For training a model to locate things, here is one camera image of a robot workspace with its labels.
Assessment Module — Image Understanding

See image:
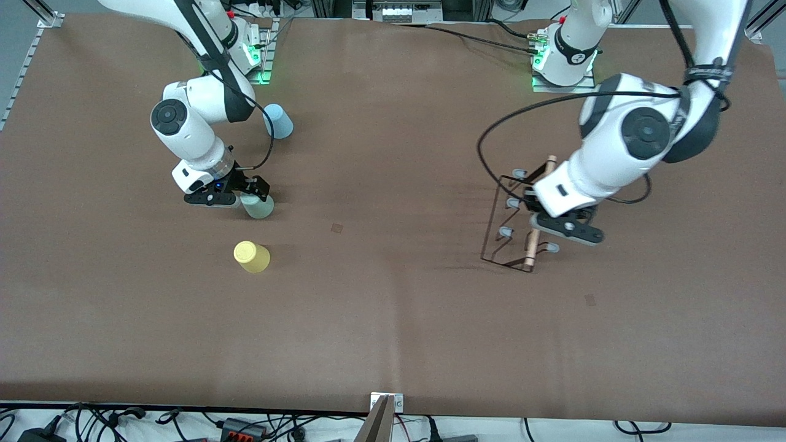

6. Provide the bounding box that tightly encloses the mint green plastic cup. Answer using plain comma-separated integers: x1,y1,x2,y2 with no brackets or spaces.
239,194,275,220

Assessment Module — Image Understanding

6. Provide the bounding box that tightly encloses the black wire cup holder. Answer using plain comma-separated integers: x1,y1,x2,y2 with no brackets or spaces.
480,155,561,274

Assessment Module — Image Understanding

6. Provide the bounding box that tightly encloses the yellow plastic cup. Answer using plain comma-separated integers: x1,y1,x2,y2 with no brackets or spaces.
233,241,271,274

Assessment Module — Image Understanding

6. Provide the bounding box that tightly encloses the light blue plastic cup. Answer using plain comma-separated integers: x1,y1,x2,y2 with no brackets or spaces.
263,103,294,140

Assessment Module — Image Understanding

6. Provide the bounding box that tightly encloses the brown table cover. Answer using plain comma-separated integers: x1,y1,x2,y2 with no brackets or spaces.
0,12,786,427

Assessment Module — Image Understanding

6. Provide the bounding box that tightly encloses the white power strip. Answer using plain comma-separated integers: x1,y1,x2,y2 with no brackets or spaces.
353,0,443,24

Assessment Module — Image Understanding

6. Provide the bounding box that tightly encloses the black and orange connector block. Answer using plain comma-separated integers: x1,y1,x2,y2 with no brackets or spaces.
221,417,268,440

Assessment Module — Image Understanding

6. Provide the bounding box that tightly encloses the aluminium corner profile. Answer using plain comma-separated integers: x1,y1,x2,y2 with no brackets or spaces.
742,0,786,41

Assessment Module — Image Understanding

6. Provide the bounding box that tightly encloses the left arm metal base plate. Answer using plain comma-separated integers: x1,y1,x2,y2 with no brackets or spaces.
532,68,597,95

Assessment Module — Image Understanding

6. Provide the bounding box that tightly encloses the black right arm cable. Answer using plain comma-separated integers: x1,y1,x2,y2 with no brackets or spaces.
174,0,274,172

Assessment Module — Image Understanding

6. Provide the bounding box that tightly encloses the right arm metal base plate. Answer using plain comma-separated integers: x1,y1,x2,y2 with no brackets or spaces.
244,18,275,85

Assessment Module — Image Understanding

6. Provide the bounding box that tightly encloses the black cable on table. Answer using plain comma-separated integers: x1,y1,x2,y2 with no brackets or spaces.
393,18,542,58

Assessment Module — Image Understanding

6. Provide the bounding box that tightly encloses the perforated aluminium rail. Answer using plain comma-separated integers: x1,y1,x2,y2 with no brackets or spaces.
0,14,65,133

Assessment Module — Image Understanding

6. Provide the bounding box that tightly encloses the small aluminium edge bracket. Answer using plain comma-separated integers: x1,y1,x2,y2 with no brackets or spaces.
370,393,405,413

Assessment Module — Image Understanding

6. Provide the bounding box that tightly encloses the grey wedge-shaped post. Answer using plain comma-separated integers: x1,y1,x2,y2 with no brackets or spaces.
353,395,394,442

